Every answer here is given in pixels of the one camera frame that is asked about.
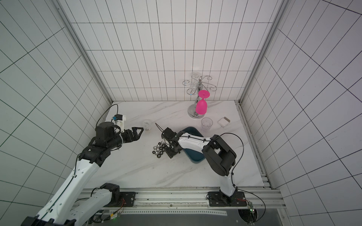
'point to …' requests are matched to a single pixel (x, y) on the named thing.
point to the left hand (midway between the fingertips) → (136, 132)
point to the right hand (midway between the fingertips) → (167, 154)
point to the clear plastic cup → (206, 124)
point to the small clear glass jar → (147, 125)
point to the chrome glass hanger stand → (200, 85)
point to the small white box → (224, 121)
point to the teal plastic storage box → (194, 157)
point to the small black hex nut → (153, 152)
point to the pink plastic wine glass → (201, 106)
